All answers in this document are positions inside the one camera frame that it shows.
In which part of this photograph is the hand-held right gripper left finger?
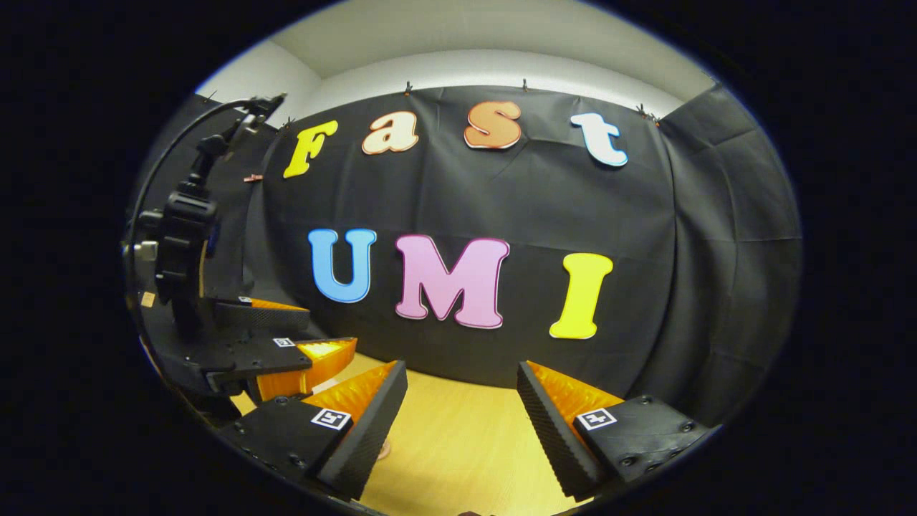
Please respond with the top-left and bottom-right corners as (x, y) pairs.
(219, 360), (408, 501)

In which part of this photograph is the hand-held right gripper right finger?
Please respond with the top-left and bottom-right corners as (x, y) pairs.
(516, 360), (711, 501)

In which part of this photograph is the black backdrop cloth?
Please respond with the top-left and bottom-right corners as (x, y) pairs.
(128, 85), (803, 427)

